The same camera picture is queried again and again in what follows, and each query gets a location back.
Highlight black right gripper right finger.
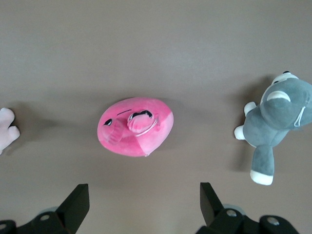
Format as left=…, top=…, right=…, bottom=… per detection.
left=196, top=182, right=301, bottom=234

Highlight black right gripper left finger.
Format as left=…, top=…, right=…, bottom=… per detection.
left=0, top=184, right=90, bottom=234

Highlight bright pink plush toy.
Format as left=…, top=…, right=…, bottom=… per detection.
left=97, top=97, right=176, bottom=158

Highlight pale pink plush animal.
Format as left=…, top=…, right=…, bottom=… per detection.
left=0, top=107, right=21, bottom=156

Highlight grey white plush husky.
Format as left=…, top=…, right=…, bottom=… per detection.
left=234, top=70, right=312, bottom=186

